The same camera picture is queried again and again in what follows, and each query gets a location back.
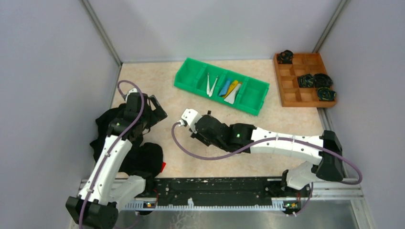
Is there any blue toothpaste tube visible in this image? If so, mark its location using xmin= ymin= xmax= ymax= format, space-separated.
xmin=218 ymin=78 xmax=232 ymax=96

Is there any green compartment bin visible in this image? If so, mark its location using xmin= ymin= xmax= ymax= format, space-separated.
xmin=174 ymin=58 xmax=270 ymax=115

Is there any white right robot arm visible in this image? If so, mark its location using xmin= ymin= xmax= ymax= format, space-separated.
xmin=181 ymin=109 xmax=344 ymax=190

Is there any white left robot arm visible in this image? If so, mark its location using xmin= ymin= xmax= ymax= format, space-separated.
xmin=65 ymin=92 xmax=167 ymax=229

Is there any white toothpaste tube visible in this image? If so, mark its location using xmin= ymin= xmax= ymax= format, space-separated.
xmin=224 ymin=83 xmax=242 ymax=104

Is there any yellow toothpaste tube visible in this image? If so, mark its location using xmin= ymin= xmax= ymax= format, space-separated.
xmin=222 ymin=80 xmax=239 ymax=98

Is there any brown wooden compartment tray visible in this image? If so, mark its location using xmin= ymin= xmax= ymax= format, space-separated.
xmin=273 ymin=50 xmax=337 ymax=108

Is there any black cloth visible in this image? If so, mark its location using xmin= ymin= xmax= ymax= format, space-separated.
xmin=90 ymin=104 xmax=163 ymax=177

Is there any red tag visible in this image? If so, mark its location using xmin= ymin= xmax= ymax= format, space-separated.
xmin=160 ymin=162 xmax=166 ymax=173

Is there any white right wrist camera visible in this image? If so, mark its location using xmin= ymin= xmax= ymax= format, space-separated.
xmin=179 ymin=108 xmax=202 ymax=129

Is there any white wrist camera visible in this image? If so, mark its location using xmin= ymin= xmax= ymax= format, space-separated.
xmin=179 ymin=108 xmax=202 ymax=129
xmin=123 ymin=88 xmax=140 ymax=102

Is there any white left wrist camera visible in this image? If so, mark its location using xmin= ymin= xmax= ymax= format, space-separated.
xmin=123 ymin=88 xmax=140 ymax=102

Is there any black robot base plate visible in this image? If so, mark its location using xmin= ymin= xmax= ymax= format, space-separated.
xmin=125 ymin=177 xmax=311 ymax=210

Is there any black coiled cable top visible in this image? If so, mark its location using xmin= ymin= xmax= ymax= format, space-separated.
xmin=277 ymin=50 xmax=294 ymax=64

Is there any black coiled cable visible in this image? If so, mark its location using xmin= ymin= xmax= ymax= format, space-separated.
xmin=313 ymin=73 xmax=333 ymax=88
xmin=277 ymin=50 xmax=294 ymax=64
xmin=316 ymin=87 xmax=337 ymax=102
xmin=297 ymin=73 xmax=316 ymax=89

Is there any black coiled cable middle left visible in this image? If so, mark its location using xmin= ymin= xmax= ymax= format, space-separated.
xmin=297 ymin=73 xmax=316 ymax=89

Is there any black coiled cable bottom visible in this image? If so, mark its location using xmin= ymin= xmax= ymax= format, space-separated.
xmin=316 ymin=87 xmax=337 ymax=102

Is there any black coiled cable middle right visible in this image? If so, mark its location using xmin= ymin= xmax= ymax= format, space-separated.
xmin=313 ymin=73 xmax=333 ymax=88

